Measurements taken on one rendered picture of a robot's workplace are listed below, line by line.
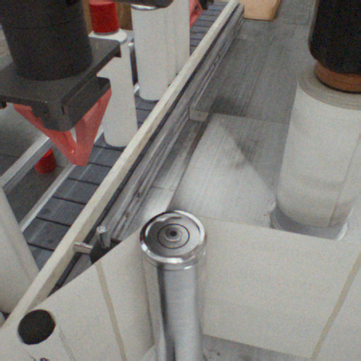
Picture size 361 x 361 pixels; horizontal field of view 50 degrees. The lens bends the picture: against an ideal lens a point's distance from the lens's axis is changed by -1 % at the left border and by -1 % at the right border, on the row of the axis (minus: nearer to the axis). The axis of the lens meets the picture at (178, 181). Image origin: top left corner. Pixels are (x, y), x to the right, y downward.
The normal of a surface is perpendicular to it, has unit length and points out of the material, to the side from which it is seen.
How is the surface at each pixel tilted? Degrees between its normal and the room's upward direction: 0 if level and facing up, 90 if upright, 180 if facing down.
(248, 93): 0
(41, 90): 0
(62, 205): 0
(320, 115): 91
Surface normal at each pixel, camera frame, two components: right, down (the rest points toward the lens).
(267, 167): -0.03, -0.74
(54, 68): 0.32, 0.64
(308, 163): -0.71, 0.45
